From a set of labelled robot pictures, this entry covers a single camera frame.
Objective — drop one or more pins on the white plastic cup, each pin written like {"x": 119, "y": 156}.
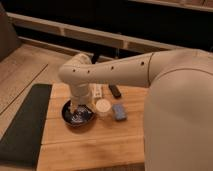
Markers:
{"x": 103, "y": 107}

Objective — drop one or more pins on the grey sofa corner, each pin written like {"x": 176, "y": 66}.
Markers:
{"x": 9, "y": 40}

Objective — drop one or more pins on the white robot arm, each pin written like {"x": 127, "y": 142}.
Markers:
{"x": 178, "y": 110}

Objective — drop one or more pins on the dark ceramic bowl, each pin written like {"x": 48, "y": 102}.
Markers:
{"x": 80, "y": 116}

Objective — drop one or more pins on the black remote control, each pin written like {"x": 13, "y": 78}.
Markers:
{"x": 115, "y": 91}

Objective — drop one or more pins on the white remote control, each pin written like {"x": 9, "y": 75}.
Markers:
{"x": 97, "y": 91}

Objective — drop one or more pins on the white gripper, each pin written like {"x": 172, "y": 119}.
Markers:
{"x": 80, "y": 95}

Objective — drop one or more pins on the dark green mat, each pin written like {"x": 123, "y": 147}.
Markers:
{"x": 20, "y": 144}

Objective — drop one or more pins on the wooden shelf unit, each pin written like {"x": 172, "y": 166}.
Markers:
{"x": 115, "y": 27}

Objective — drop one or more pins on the blue sponge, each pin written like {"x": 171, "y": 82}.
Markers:
{"x": 119, "y": 112}

